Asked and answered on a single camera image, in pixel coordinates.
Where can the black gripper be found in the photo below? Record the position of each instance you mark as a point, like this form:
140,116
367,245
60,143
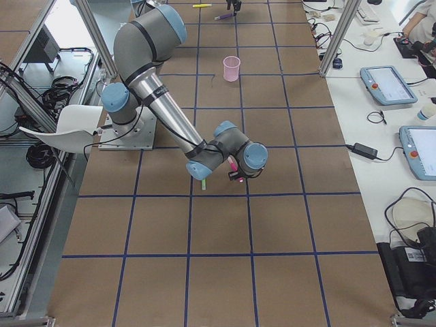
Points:
243,174
234,4

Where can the purple marker pen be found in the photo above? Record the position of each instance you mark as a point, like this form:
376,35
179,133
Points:
224,16

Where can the pink marker pen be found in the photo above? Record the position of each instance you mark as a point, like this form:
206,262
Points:
232,164

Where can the pink mesh cup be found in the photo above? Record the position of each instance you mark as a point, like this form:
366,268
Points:
231,66

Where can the yellow marker pen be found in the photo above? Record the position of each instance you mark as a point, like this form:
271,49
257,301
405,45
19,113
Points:
202,5

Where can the black power brick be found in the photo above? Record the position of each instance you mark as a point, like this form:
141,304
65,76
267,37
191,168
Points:
362,150

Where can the blue teach pendant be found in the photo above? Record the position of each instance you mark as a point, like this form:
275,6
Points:
418,144
387,86

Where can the white chair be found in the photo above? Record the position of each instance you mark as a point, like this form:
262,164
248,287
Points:
75,129

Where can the aluminium frame post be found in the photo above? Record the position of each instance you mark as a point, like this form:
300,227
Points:
344,22

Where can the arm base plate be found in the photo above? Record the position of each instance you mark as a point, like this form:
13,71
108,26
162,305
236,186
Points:
139,134

